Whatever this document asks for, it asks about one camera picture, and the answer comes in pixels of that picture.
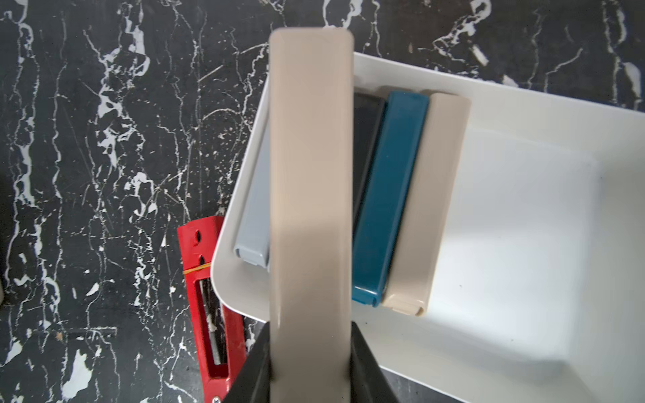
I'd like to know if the white storage tray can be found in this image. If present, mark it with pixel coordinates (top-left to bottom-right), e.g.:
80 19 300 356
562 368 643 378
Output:
210 51 645 403

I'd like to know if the black plier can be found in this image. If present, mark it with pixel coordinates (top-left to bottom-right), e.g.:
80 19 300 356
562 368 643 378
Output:
353 92 386 224

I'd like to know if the grey plier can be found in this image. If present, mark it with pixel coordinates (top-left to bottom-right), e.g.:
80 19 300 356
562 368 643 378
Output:
233 126 270 270

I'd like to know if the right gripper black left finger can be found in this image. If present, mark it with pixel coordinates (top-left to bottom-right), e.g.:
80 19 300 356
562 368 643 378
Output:
223 322 271 403

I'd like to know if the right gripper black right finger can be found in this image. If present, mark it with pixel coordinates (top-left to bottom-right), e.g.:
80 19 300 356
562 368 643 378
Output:
350 322 399 403

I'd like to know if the teal plier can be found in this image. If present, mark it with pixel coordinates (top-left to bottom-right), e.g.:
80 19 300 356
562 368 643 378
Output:
352 91 429 307

